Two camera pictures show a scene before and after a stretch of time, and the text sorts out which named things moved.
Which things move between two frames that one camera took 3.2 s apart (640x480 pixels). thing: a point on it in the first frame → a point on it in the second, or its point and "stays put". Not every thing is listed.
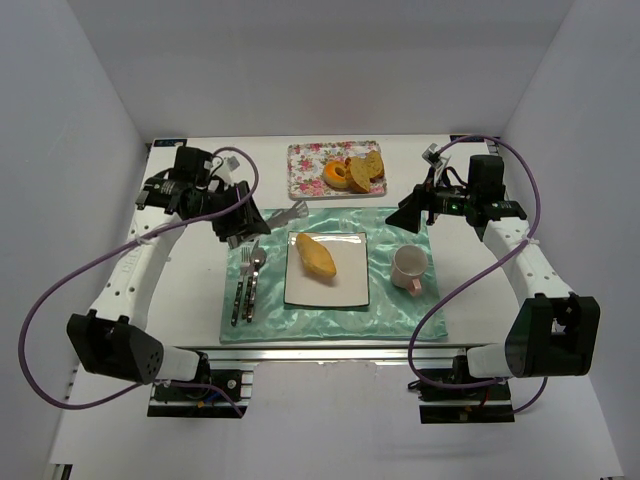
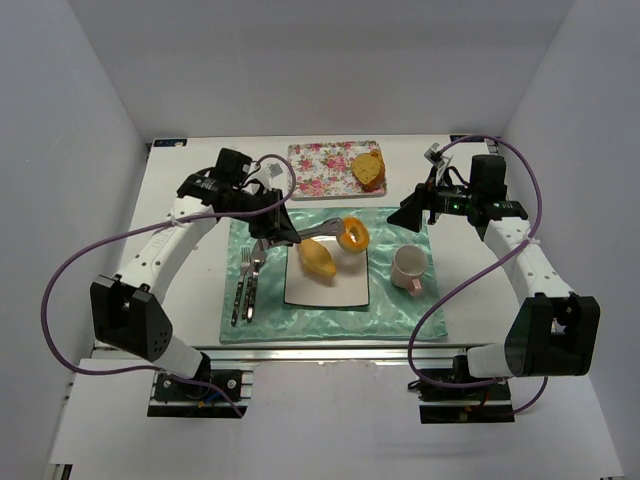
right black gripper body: x=423 y=206 stays put
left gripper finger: x=252 y=214 → x=282 y=220
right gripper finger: x=416 y=197 stays put
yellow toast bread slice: x=315 y=257 stays put
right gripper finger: x=407 y=216 stays put
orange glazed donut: x=331 y=178 → x=355 y=237
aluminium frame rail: x=328 y=353 stays put
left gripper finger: x=251 y=228 → x=280 y=235
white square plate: x=350 y=284 stays put
